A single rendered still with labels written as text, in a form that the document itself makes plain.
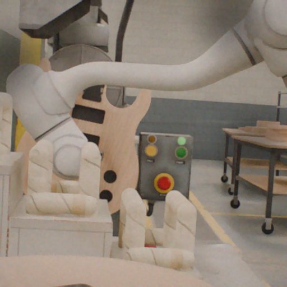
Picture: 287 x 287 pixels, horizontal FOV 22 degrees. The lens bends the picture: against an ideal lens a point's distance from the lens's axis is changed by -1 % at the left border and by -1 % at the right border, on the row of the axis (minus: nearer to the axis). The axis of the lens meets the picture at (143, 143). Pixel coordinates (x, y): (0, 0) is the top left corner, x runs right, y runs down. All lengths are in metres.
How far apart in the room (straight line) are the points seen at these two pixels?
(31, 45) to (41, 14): 7.51
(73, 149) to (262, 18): 0.51
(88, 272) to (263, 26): 0.83
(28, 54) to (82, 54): 7.25
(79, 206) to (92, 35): 1.19
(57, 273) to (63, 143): 0.93
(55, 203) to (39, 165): 0.06
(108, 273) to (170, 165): 1.48
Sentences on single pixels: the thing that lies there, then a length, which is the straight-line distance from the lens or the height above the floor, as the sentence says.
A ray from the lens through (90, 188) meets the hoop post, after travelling 1.17.
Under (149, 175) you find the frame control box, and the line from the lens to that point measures 2.22.
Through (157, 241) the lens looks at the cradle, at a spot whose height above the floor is 0.96.
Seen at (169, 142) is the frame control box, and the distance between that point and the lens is 2.21.
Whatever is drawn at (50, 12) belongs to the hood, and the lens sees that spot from 1.96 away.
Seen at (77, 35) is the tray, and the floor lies 1.41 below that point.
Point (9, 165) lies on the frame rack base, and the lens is 1.13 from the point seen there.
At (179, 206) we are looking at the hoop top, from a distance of 1.20.
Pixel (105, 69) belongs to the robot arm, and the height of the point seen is 1.28.
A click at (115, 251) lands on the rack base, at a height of 0.94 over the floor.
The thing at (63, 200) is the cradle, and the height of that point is 1.05.
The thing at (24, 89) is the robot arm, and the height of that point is 1.22.
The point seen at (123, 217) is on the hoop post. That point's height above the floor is 1.00.
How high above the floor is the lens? 1.21
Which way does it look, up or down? 3 degrees down
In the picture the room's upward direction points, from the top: 4 degrees clockwise
